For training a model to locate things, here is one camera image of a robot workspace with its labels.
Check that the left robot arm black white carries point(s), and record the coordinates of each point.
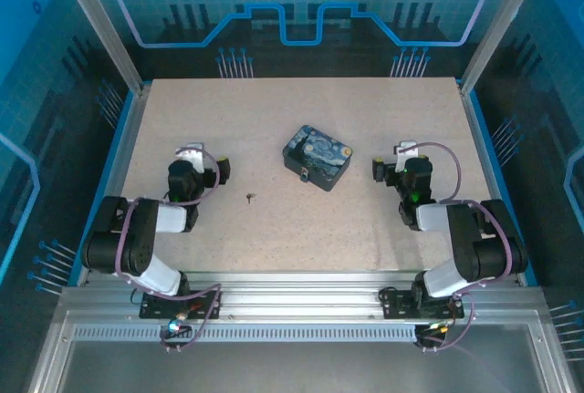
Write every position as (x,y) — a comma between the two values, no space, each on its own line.
(137,247)

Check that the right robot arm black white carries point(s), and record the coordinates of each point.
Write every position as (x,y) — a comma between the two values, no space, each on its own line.
(465,247)

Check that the starry night painted tin box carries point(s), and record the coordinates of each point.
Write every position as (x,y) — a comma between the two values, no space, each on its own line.
(319,156)

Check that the grey metal framed panel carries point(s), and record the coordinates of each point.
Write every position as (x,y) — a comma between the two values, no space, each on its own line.
(296,365)

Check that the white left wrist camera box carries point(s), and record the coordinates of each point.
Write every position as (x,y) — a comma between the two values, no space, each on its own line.
(195,156)

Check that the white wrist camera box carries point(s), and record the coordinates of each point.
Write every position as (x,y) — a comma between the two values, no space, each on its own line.
(406,149)
(195,156)

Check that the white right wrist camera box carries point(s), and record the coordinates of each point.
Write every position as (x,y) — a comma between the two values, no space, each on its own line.
(406,149)

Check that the blue and aluminium side rail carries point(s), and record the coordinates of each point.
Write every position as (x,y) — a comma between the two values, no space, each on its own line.
(110,183)
(495,183)

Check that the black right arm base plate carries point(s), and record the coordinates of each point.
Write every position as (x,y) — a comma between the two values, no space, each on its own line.
(397,306)

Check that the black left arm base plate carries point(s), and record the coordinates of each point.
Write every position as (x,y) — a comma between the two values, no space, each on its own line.
(155,307)

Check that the aluminium cross rail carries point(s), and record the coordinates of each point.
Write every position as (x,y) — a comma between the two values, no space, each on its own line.
(296,292)

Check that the aluminium frame post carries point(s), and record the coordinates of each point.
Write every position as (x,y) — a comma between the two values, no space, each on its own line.
(102,28)
(497,28)

